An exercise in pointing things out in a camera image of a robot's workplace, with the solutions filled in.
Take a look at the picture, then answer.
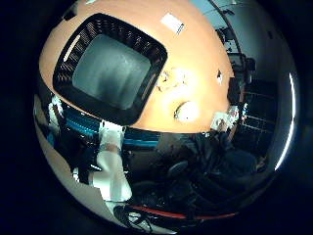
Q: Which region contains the green round plush toy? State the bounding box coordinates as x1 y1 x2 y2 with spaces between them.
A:
173 100 201 124

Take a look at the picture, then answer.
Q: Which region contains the orange plush toy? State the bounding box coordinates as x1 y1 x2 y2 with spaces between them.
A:
156 67 190 94

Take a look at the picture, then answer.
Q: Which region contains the black slotted plastic basket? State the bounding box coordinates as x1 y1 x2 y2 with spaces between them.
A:
52 13 169 126

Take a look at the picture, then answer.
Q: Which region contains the white paper label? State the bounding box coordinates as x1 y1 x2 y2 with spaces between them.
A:
159 13 186 35

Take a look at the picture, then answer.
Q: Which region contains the black equipment stack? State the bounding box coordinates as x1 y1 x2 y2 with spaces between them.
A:
214 25 258 106

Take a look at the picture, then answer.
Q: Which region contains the ceiling light strip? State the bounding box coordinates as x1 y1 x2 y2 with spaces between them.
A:
273 71 299 172

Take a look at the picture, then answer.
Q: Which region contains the blue ribbed rail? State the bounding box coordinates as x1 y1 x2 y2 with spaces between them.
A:
63 107 160 148

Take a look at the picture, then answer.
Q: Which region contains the black cable bundle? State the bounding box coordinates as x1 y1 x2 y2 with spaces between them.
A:
113 205 155 229

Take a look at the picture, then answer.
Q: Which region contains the red cable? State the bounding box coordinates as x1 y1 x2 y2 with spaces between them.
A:
130 205 239 220

